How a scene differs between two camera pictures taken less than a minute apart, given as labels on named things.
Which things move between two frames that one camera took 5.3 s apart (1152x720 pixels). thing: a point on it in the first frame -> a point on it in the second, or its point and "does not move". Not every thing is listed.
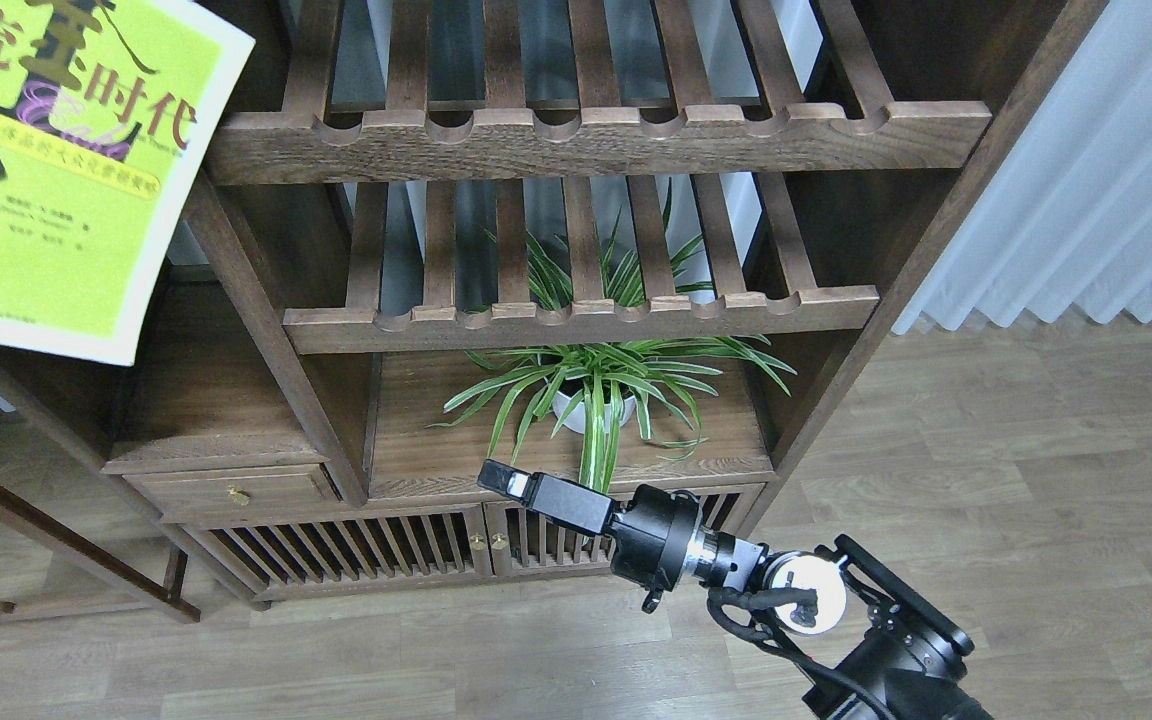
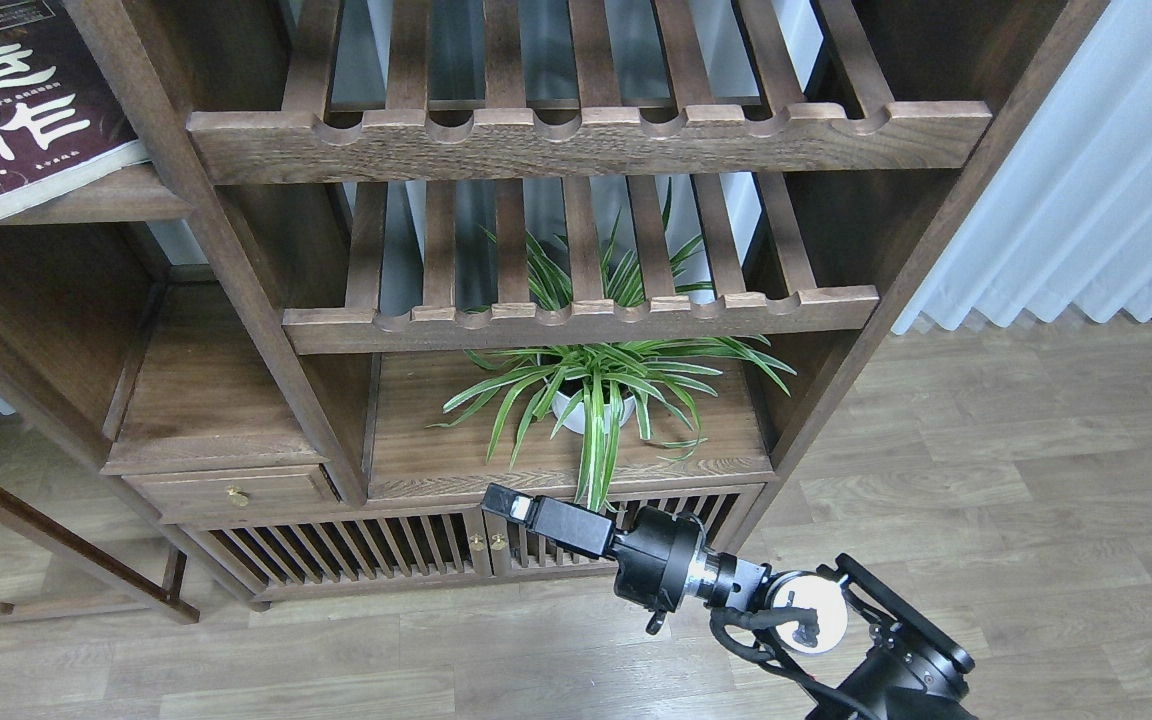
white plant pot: (576, 420) does not move
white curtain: (1107, 201) does not move
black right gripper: (656, 530) -> (656, 556)
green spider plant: (594, 378) does not move
